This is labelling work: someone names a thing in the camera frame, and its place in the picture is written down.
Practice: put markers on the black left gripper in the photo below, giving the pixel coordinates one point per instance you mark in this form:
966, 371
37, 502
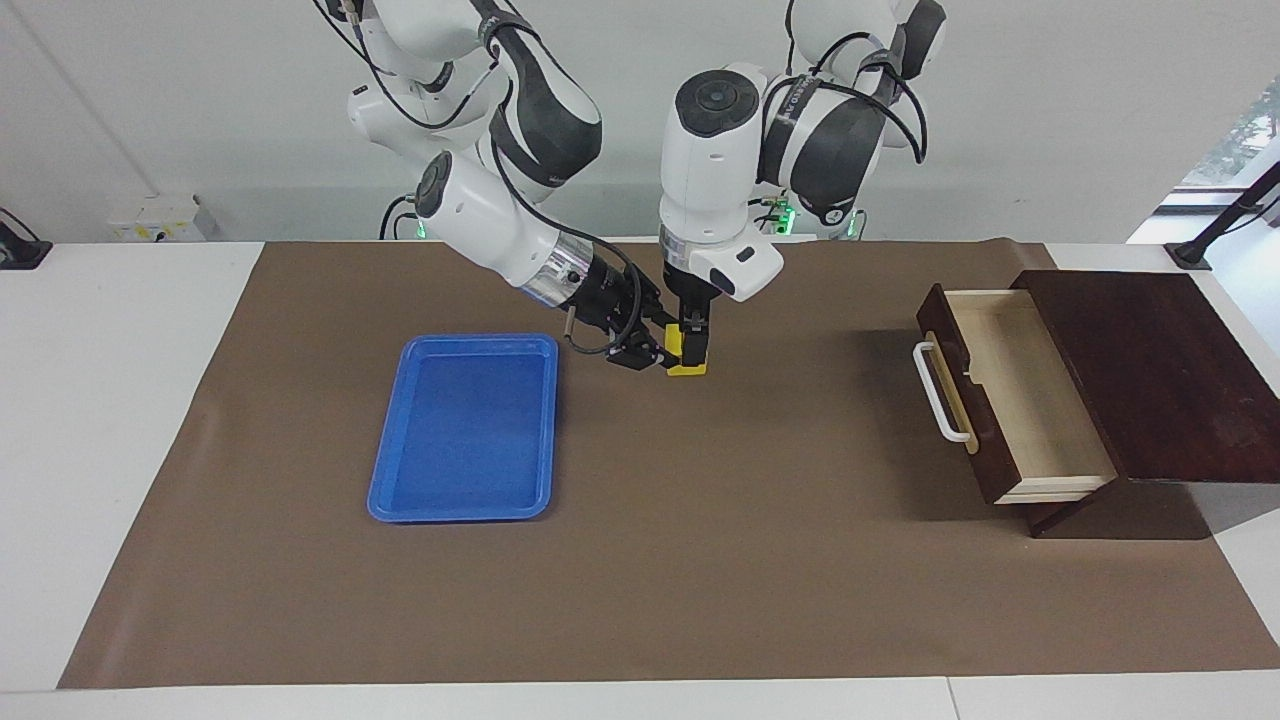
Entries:
692, 305

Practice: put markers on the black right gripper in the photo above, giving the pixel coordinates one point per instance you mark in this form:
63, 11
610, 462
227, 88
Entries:
615, 300

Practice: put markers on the yellow cube block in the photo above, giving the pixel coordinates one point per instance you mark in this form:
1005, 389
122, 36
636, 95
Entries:
675, 352

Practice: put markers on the dark wooden drawer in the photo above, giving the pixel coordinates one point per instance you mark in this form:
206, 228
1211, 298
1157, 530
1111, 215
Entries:
1040, 400

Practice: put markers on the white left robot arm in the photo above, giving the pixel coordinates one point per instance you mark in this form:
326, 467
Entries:
710, 160

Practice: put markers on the dark wooden drawer cabinet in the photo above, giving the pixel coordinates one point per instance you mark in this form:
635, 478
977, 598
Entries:
1170, 380

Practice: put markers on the blue plastic tray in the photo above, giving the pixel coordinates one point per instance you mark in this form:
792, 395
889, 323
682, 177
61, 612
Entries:
470, 430

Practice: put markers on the brown paper table mat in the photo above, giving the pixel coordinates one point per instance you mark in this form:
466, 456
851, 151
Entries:
700, 550

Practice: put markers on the black table clamp stand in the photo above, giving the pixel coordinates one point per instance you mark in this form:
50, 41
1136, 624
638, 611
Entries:
1225, 220
22, 245

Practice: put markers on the window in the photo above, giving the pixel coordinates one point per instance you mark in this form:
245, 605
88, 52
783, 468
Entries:
1240, 140

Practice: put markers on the white wall socket box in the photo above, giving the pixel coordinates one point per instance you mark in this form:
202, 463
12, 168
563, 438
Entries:
150, 220

